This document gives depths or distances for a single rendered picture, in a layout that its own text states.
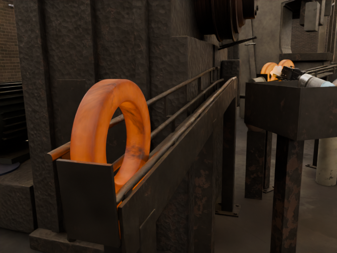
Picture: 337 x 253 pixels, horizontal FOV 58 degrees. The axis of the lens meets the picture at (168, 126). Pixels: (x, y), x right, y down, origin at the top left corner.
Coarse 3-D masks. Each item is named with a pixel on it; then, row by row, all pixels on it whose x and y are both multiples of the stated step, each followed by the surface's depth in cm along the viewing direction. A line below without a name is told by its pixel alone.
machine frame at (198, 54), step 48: (48, 0) 112; (96, 0) 106; (144, 0) 98; (192, 0) 123; (48, 48) 116; (96, 48) 109; (144, 48) 101; (192, 48) 105; (48, 96) 118; (144, 96) 104; (192, 96) 108; (48, 144) 121; (48, 192) 126; (192, 192) 116; (48, 240) 128; (192, 240) 120
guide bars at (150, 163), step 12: (228, 84) 132; (216, 96) 99; (204, 108) 81; (192, 120) 69; (180, 132) 61; (168, 144) 54; (156, 156) 49; (144, 168) 44; (132, 180) 40; (120, 192) 37
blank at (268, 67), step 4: (268, 64) 174; (272, 64) 176; (276, 64) 178; (264, 68) 174; (268, 68) 174; (272, 68) 176; (264, 72) 173; (268, 72) 175; (268, 76) 175; (272, 76) 181; (268, 80) 176
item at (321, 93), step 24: (264, 96) 90; (288, 96) 80; (312, 96) 77; (336, 96) 79; (264, 120) 91; (288, 120) 81; (312, 120) 78; (336, 120) 81; (288, 144) 93; (288, 168) 95; (288, 192) 97; (288, 216) 98; (288, 240) 100
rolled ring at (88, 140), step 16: (112, 80) 41; (128, 80) 43; (96, 96) 38; (112, 96) 39; (128, 96) 43; (80, 112) 37; (96, 112) 36; (112, 112) 39; (128, 112) 48; (144, 112) 49; (80, 128) 36; (96, 128) 36; (128, 128) 50; (144, 128) 49; (80, 144) 36; (96, 144) 36; (128, 144) 50; (144, 144) 50; (80, 160) 36; (96, 160) 36; (128, 160) 49; (144, 160) 50; (128, 176) 46
